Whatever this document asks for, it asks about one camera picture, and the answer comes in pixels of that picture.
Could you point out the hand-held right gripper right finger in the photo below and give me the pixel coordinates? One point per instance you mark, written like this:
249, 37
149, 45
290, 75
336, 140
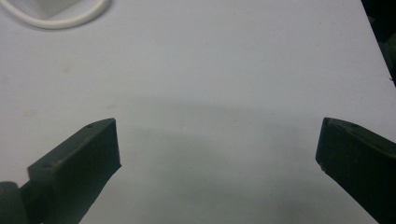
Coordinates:
358, 165

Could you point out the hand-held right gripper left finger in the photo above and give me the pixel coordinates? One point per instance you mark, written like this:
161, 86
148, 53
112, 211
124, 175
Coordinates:
74, 174

